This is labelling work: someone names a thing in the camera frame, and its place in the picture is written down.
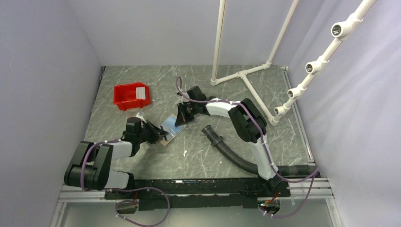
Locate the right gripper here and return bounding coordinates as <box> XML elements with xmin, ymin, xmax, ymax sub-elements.
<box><xmin>174</xmin><ymin>102</ymin><xmax>199</xmax><ymax>127</ymax></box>

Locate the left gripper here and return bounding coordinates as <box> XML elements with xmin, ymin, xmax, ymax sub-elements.
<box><xmin>137</xmin><ymin>120</ymin><xmax>168</xmax><ymax>144</ymax></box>

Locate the tan leather card holder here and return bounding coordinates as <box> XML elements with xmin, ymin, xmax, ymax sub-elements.
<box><xmin>159</xmin><ymin>114</ymin><xmax>186</xmax><ymax>146</ymax></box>

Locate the red plastic bin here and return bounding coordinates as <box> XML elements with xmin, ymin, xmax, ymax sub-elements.
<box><xmin>113</xmin><ymin>82</ymin><xmax>152</xmax><ymax>111</ymax></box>

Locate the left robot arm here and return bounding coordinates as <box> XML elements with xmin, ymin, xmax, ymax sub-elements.
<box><xmin>64</xmin><ymin>117</ymin><xmax>169</xmax><ymax>199</ymax></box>

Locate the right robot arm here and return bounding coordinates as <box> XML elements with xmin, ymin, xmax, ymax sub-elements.
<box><xmin>174</xmin><ymin>98</ymin><xmax>279</xmax><ymax>196</ymax></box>

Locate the stack of white cards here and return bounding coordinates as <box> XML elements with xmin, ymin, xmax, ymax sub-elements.
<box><xmin>136</xmin><ymin>87</ymin><xmax>146</xmax><ymax>100</ymax></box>

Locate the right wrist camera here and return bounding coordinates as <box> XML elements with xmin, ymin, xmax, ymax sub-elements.
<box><xmin>186</xmin><ymin>86</ymin><xmax>207</xmax><ymax>101</ymax></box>

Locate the black corrugated hose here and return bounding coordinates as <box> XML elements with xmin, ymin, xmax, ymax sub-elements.
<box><xmin>201</xmin><ymin>124</ymin><xmax>319</xmax><ymax>177</ymax></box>

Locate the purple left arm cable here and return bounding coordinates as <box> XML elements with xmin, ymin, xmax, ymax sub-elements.
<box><xmin>79</xmin><ymin>139</ymin><xmax>171</xmax><ymax>227</ymax></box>

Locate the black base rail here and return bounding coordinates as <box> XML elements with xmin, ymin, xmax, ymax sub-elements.
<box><xmin>105</xmin><ymin>177</ymin><xmax>290</xmax><ymax>211</ymax></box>

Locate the white PVC pipe frame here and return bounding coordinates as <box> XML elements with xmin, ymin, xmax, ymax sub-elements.
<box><xmin>209</xmin><ymin>0</ymin><xmax>375</xmax><ymax>126</ymax></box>

